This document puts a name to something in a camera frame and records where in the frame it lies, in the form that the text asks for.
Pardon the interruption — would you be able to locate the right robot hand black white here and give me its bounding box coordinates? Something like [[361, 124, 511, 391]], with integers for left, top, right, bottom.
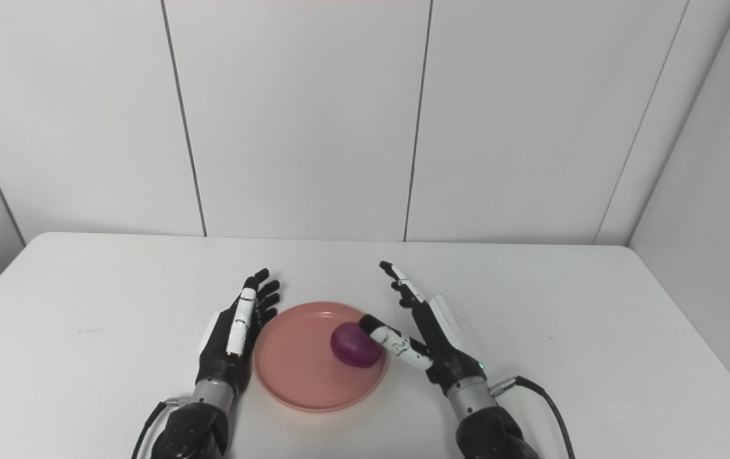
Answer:
[[359, 261, 488, 397]]

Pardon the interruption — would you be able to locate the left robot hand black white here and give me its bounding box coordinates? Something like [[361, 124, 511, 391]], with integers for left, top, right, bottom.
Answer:
[[196, 268, 281, 399]]

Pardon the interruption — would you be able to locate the pink round plate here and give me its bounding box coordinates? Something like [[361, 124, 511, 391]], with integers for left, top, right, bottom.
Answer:
[[253, 302, 390, 413]]

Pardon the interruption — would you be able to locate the purple red onion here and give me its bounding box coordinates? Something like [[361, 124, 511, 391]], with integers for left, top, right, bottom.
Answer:
[[330, 322, 383, 369]]

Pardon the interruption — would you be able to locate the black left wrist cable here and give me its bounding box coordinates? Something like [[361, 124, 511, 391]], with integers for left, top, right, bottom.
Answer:
[[131, 397, 191, 459]]

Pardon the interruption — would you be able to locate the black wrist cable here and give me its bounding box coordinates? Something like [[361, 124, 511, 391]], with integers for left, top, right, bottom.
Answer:
[[490, 375, 577, 459], [131, 397, 191, 459]]

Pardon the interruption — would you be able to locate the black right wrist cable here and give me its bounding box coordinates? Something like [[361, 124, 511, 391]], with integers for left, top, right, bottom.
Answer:
[[490, 375, 577, 459]]

